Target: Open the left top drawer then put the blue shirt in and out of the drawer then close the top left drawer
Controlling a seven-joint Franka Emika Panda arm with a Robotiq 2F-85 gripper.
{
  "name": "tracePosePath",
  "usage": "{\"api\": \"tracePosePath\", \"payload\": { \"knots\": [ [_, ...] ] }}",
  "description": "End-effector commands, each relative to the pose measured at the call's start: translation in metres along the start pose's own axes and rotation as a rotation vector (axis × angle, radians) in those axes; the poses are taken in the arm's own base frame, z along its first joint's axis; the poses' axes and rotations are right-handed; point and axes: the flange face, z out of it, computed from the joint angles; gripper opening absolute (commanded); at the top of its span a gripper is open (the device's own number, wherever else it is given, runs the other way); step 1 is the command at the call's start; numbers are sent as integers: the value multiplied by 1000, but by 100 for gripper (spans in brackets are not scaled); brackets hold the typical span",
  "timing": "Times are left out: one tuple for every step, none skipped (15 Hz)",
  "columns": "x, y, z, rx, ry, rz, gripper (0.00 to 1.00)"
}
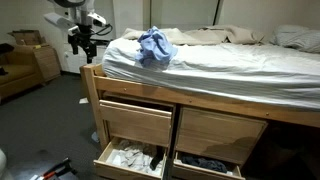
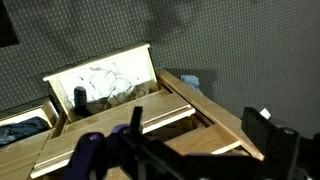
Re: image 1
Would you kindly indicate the dark blue clothes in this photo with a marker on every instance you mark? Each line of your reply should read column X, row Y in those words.
column 203, row 163

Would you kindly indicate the pale paper scrap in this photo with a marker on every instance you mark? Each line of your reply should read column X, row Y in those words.
column 95, row 137

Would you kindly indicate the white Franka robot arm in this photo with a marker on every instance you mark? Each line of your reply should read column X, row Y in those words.
column 83, row 8

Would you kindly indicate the small black cloth item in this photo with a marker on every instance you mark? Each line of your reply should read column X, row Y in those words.
column 156, row 160

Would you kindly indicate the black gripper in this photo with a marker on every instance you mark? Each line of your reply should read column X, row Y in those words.
column 83, row 35

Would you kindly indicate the small yellow object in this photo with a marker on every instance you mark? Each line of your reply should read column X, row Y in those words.
column 37, row 46

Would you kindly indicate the beige quilted blanket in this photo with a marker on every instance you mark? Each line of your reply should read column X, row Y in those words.
column 206, row 35

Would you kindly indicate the mattress with white sheet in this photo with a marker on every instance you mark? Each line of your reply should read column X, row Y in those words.
column 233, row 73

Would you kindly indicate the white wall heater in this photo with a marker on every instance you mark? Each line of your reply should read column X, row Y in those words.
column 75, row 61

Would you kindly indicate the white paper scrap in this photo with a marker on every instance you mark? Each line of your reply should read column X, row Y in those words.
column 84, row 100

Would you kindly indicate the wooden bed frame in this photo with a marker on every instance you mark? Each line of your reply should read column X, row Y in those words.
column 150, row 91

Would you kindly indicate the red black bar clamp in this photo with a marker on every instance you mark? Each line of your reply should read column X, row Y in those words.
column 56, row 168

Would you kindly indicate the blue shirt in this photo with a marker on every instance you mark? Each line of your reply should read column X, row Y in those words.
column 155, row 46

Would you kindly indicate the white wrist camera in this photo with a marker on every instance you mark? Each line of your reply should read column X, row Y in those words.
column 97, row 19

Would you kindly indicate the white crumpled clothes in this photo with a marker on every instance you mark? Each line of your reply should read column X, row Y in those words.
column 133, row 156

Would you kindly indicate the wooden nightstand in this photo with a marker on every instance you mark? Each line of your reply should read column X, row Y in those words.
column 46, row 63

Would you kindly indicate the brown cardboard box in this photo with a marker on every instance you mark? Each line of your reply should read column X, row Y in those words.
column 28, row 37

